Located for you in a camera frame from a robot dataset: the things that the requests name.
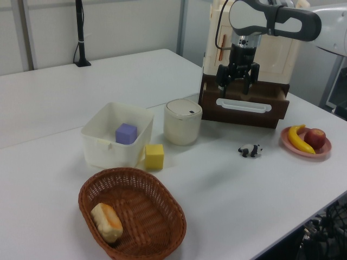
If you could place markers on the black gripper silver flange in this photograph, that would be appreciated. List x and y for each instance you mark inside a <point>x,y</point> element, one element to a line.
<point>243,55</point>

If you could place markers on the black and white panda toy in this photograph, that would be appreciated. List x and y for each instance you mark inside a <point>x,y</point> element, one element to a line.
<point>250,149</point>

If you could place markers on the white grey Franka robot arm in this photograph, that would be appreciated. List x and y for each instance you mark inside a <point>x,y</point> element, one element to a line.
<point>298,19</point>

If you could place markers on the cream wooden toy cabinet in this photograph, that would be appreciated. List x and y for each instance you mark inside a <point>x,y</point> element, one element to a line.
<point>273,58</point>

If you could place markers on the yellow toy banana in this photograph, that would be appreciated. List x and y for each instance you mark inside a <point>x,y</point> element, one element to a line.
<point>296,140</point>

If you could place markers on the red toy apple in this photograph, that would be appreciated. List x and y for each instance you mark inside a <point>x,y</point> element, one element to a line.
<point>315,137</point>

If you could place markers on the toy bread loaf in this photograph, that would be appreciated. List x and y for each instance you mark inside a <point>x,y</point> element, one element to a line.
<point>107,223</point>

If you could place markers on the cream round lidded trash can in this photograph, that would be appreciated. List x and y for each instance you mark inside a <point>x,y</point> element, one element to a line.
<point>182,122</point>

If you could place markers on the pink plate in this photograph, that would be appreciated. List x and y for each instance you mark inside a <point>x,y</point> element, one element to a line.
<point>324,151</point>

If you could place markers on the yellow foam cube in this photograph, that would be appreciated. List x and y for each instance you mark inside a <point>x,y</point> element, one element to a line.
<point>154,157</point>

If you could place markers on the purple foam cube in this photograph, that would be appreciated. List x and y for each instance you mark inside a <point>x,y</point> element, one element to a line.
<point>125,134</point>

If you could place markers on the white square plastic bin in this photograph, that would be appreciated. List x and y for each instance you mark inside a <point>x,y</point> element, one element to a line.
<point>108,151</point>

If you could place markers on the black pole on clamp base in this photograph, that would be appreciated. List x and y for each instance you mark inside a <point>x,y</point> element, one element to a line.
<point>80,35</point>

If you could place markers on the brown oval wicker basket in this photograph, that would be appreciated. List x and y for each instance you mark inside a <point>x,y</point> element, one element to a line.
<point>151,216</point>

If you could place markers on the white metal frame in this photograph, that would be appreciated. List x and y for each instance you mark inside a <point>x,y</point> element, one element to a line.
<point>336,84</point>

